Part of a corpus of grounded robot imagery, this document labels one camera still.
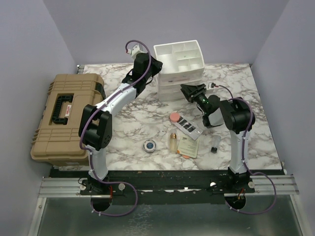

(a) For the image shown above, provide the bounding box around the round blue lid jar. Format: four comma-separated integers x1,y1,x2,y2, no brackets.
143,139,157,153

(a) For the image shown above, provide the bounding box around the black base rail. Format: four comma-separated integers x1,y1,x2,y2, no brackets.
49,167,256,206

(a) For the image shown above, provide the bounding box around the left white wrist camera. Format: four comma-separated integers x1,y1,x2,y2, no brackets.
126,44,144,59

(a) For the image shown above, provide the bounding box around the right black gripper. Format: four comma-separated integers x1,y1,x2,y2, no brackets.
180,84,209,115

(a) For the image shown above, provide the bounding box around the eyeshadow palette plastic sleeve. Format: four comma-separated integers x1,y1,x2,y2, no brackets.
172,116,203,140

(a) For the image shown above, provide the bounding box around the clear vial black cap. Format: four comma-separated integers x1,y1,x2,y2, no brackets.
211,135,221,153

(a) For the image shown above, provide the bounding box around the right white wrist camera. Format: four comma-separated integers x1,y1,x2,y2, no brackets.
208,82,220,89

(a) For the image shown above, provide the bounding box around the cream sachet with barcode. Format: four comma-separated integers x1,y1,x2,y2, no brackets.
177,136,199,159

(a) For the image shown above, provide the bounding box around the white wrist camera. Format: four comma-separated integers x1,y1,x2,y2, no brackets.
208,82,220,89
126,44,144,59

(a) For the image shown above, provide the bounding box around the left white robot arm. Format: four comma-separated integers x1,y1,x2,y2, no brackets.
78,53,163,194

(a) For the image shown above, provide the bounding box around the pink round compact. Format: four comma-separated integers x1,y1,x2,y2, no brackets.
169,113,180,122

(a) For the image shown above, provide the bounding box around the aluminium rail frame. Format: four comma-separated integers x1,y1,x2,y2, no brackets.
29,171,310,236

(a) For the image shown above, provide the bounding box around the pink handled brush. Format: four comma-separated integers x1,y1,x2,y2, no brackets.
168,76,190,82

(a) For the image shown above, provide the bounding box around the frosted gold cap bottle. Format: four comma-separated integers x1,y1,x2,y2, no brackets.
169,132,178,153

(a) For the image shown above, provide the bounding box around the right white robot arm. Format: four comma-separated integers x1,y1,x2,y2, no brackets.
180,84,255,192

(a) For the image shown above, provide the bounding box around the white makeup organizer with drawers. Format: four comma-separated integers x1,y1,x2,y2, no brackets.
154,40,205,102

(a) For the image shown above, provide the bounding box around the tan hard tool case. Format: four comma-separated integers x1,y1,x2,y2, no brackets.
31,74,105,167

